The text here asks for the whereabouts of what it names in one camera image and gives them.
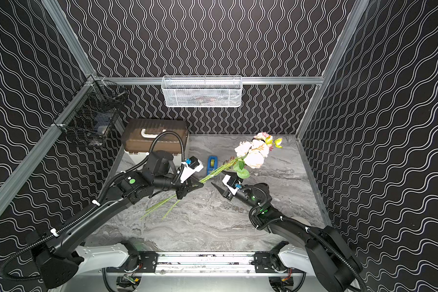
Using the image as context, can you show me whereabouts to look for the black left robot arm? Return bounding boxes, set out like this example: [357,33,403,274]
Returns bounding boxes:
[0,131,203,289]

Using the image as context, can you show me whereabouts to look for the white mesh wall basket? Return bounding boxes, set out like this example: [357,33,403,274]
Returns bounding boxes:
[161,75,243,108]

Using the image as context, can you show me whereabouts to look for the brown lid white storage box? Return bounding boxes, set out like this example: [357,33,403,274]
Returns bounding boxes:
[121,119,189,167]

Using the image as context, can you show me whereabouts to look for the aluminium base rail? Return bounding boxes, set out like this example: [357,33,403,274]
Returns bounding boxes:
[58,250,355,292]

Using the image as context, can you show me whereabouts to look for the blue tape dispenser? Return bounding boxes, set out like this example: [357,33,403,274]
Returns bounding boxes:
[206,156,218,175]

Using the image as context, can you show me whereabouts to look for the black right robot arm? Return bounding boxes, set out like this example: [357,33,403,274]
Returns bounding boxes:
[213,183,367,292]

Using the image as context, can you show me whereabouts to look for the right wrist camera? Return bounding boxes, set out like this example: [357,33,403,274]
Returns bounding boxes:
[222,174,243,193]

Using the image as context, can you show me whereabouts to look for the black wire wall basket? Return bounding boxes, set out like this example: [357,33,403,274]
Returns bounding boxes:
[56,80,128,148]

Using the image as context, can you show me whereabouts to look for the pink artificial flower bouquet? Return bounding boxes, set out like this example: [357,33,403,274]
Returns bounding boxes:
[140,132,283,220]

